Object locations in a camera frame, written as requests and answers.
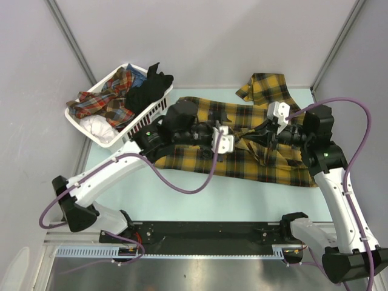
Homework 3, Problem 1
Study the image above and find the white slotted cable duct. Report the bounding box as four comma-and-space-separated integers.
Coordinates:
56, 244, 286, 259

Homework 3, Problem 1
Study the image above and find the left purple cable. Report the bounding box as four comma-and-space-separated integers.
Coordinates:
38, 129, 227, 268

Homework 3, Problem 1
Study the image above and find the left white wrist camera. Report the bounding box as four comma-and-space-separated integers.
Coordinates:
212, 125, 235, 155

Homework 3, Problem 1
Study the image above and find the white shirt in basket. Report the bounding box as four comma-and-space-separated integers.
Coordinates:
79, 115, 119, 144

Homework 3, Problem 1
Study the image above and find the aluminium frame rail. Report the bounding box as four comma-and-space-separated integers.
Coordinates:
42, 221, 373, 247

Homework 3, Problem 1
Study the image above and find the red plaid shirt in basket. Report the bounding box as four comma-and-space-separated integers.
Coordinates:
67, 67, 135, 129

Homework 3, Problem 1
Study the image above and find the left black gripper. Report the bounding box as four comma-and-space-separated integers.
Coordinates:
173, 113, 232, 162

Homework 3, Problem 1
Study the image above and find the right corner aluminium post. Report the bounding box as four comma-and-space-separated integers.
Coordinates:
310, 0, 367, 96

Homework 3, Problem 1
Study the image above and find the corner aluminium post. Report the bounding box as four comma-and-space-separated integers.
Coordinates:
44, 0, 97, 85
310, 0, 367, 96

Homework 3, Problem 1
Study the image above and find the yellow plaid long sleeve shirt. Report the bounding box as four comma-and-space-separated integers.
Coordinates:
154, 72, 318, 189

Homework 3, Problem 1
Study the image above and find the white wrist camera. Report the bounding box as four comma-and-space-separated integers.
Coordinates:
212, 125, 235, 155
267, 101, 290, 135

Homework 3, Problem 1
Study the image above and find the left corner aluminium post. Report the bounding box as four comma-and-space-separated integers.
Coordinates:
44, 0, 97, 85

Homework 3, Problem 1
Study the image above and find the blue shirt in basket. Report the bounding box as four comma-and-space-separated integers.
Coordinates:
126, 64, 147, 89

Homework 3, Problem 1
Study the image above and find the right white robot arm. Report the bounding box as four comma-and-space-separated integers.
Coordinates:
255, 101, 387, 290

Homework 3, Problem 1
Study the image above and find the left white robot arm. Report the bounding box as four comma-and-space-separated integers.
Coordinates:
52, 101, 235, 243

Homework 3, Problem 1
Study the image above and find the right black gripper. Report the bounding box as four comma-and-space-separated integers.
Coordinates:
242, 118, 312, 152

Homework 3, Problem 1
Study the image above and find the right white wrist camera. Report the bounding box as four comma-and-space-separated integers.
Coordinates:
267, 101, 290, 135

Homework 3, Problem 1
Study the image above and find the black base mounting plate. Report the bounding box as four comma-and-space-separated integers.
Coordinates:
99, 220, 307, 255

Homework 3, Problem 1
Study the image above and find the black shirt in basket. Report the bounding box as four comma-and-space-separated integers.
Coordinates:
124, 63, 174, 115

